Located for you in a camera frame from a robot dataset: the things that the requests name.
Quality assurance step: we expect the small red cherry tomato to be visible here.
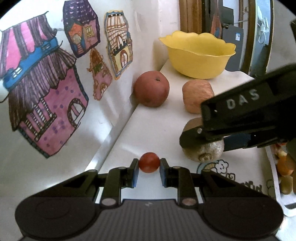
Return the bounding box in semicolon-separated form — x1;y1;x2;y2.
138;152;160;173

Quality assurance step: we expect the dark red apple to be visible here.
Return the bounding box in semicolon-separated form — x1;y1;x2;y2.
133;71;170;108

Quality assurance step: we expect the metal stainless steel tray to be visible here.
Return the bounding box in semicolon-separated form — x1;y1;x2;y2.
264;143;296;218

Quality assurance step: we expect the orange blue painting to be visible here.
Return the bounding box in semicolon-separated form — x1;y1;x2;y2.
210;0;223;39

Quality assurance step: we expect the cloud rainbow sticker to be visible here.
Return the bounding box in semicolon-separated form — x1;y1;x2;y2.
197;159;236;181

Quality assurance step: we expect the small orange tangerine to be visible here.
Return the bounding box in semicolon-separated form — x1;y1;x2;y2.
276;154;295;176

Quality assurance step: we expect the brown kiwi with sticker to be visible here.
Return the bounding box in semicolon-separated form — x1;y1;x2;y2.
279;176;293;195
179;117;224;163

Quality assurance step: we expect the yellow scalloped plastic colander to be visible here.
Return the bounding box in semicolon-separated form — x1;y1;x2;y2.
159;31;236;79

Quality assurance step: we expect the large streaked red apple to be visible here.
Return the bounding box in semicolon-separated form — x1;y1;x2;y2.
182;79;214;114

